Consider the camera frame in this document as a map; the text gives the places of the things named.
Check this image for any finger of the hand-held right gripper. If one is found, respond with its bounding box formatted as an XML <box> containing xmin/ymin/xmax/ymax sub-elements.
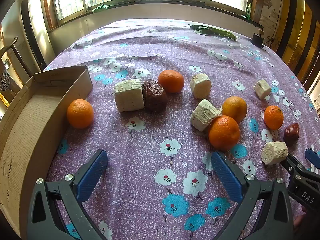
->
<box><xmin>304</xmin><ymin>147</ymin><xmax>320</xmax><ymax>171</ymax></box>
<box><xmin>279</xmin><ymin>152</ymin><xmax>305</xmax><ymax>178</ymax></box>

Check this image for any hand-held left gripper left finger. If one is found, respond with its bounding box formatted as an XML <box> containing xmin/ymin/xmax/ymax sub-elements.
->
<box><xmin>26</xmin><ymin>149</ymin><xmax>109</xmax><ymax>240</ymax></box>

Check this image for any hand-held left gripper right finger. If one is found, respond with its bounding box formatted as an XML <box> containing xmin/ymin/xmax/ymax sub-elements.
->
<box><xmin>211</xmin><ymin>151</ymin><xmax>294</xmax><ymax>240</ymax></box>

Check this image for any dark red date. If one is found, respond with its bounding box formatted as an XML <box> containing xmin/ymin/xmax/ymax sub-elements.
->
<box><xmin>141</xmin><ymin>79</ymin><xmax>168</xmax><ymax>112</ymax></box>
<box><xmin>283</xmin><ymin>123</ymin><xmax>300</xmax><ymax>145</ymax></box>

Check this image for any orange mandarin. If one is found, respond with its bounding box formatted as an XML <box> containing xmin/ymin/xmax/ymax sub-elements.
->
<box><xmin>264</xmin><ymin>105</ymin><xmax>284</xmax><ymax>130</ymax></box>
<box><xmin>221</xmin><ymin>96</ymin><xmax>248</xmax><ymax>123</ymax></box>
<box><xmin>208</xmin><ymin>115</ymin><xmax>240</xmax><ymax>151</ymax></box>
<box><xmin>67</xmin><ymin>99</ymin><xmax>94</xmax><ymax>129</ymax></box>
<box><xmin>158</xmin><ymin>70</ymin><xmax>185</xmax><ymax>94</ymax></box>

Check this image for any brown cardboard box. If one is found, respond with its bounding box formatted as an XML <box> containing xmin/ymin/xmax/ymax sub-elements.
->
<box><xmin>0</xmin><ymin>65</ymin><xmax>93</xmax><ymax>239</ymax></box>

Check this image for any person's right hand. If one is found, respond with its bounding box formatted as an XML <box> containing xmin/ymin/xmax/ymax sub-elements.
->
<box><xmin>293</xmin><ymin>205</ymin><xmax>308</xmax><ymax>232</ymax></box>

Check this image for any large white sugarcane chunk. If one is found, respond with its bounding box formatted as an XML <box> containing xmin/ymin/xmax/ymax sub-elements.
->
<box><xmin>114</xmin><ymin>78</ymin><xmax>145</xmax><ymax>112</ymax></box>

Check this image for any carved wooden chair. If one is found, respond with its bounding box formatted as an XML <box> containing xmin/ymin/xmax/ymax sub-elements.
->
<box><xmin>0</xmin><ymin>36</ymin><xmax>25</xmax><ymax>105</ymax></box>

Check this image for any yellow wooden door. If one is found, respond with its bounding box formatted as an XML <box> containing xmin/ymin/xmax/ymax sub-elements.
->
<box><xmin>275</xmin><ymin>0</ymin><xmax>320</xmax><ymax>85</ymax></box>

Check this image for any small black device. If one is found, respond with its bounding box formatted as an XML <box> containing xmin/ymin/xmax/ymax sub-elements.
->
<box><xmin>251</xmin><ymin>29</ymin><xmax>265</xmax><ymax>47</ymax></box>

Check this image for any purple floral tablecloth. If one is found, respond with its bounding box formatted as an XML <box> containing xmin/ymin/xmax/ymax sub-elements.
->
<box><xmin>42</xmin><ymin>19</ymin><xmax>320</xmax><ymax>240</ymax></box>

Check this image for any green leafy vegetable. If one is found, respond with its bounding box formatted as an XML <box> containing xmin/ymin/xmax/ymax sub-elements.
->
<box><xmin>190</xmin><ymin>24</ymin><xmax>238</xmax><ymax>40</ymax></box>

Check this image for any green cloth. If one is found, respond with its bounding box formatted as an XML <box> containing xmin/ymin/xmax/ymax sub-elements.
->
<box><xmin>92</xmin><ymin>4</ymin><xmax>113</xmax><ymax>14</ymax></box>

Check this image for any black cable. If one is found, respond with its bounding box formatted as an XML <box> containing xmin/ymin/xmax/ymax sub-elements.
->
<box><xmin>266</xmin><ymin>12</ymin><xmax>281</xmax><ymax>48</ymax></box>

